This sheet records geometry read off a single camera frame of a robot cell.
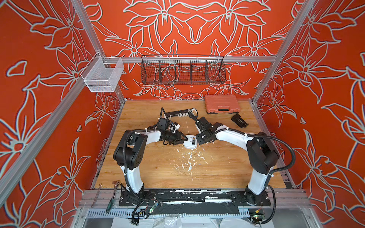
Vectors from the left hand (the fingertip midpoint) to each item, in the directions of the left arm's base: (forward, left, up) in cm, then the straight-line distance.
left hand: (186, 139), depth 90 cm
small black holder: (+20, -39, -3) cm, 44 cm away
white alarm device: (-2, -4, -1) cm, 4 cm away
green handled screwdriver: (-37, +37, -5) cm, 53 cm away
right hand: (+3, -9, -1) cm, 10 cm away
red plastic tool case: (+35, -28, 0) cm, 45 cm away
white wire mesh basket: (+32, +59, +26) cm, 72 cm away
